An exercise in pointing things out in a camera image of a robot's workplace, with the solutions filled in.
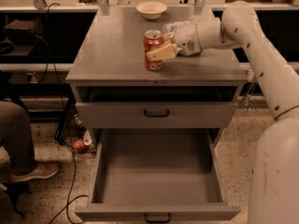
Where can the grey top drawer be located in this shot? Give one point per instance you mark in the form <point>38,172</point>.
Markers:
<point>157,107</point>

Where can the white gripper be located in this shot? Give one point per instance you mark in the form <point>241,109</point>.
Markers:
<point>185,40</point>

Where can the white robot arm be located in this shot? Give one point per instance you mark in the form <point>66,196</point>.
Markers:
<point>274,188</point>

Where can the orange object on floor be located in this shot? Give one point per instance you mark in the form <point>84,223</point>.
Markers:
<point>79,146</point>

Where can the red coke can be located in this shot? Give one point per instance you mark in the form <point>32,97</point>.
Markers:
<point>152,39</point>

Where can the person's leg in trousers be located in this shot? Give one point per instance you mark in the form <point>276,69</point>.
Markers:
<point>16,138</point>

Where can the black chair base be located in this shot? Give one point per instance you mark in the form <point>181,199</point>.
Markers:
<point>14,190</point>

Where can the white bowl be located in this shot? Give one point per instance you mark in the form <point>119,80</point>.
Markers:
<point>151,10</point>

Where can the tan shoe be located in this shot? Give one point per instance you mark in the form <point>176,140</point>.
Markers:
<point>44,170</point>

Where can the grey drawer cabinet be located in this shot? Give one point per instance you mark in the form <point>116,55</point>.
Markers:
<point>112,55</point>

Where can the open grey middle drawer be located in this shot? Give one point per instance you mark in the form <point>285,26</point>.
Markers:
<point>156,176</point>

